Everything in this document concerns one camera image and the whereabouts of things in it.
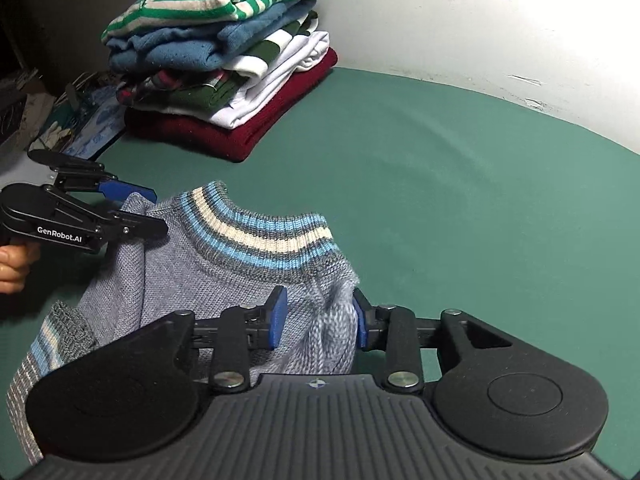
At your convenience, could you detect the stack of folded clothes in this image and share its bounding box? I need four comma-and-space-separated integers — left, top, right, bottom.
101, 0, 344, 164

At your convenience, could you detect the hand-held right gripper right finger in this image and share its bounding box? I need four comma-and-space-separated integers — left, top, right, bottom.
352, 287, 514, 393

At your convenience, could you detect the blue patterned cloth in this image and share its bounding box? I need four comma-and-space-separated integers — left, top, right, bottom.
62, 85, 129, 162

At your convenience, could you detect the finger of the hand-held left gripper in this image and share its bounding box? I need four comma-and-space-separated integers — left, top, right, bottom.
27, 149, 157, 202
47, 187, 169, 241

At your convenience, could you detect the grey blue-striped knit sweater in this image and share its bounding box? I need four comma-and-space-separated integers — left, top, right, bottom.
6, 181, 362, 466

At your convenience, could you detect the green table cloth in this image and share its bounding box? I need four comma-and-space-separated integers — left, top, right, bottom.
0, 65, 640, 480

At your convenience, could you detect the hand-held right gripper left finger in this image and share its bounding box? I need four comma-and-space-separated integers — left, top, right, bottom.
144, 286, 290, 395

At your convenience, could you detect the person's left hand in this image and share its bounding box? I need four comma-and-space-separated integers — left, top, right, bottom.
0, 242, 42, 295

